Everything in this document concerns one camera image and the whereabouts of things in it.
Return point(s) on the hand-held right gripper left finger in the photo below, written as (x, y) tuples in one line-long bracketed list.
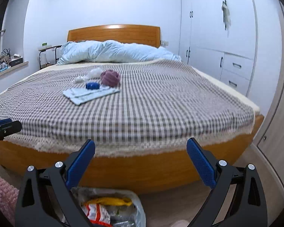
[(81, 163)]

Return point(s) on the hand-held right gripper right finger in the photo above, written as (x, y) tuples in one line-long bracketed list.
[(201, 163)]

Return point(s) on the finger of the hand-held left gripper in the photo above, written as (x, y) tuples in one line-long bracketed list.
[(7, 128), (2, 122)]

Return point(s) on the yellow snack bag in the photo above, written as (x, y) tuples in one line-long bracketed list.
[(108, 201)]

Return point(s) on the red white snack packet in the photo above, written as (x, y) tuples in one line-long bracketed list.
[(97, 214)]

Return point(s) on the blue plastic lid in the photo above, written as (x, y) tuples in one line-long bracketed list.
[(92, 86)]

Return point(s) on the purple sock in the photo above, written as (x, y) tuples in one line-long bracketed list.
[(110, 78)]

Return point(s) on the white translucent plastic bag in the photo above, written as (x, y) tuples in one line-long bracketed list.
[(94, 72)]

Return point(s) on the cluttered window sill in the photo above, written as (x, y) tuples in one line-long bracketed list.
[(11, 66)]

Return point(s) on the white printed paper sheet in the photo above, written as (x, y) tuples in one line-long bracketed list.
[(90, 95)]

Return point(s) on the pink shaggy fabric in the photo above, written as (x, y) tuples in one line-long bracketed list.
[(4, 198)]

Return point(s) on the black metal bedside table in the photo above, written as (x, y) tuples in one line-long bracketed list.
[(48, 56)]

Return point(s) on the white door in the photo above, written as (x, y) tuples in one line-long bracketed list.
[(279, 111)]

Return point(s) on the white wardrobe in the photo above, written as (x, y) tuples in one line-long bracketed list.
[(208, 52)]

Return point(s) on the light blue duvet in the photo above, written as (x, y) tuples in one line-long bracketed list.
[(113, 52)]

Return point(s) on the wooden headboard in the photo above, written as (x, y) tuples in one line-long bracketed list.
[(113, 33)]

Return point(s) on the grey hanging cloth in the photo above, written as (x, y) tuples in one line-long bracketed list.
[(226, 16)]

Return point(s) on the white wall socket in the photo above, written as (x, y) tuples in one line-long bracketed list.
[(165, 43)]

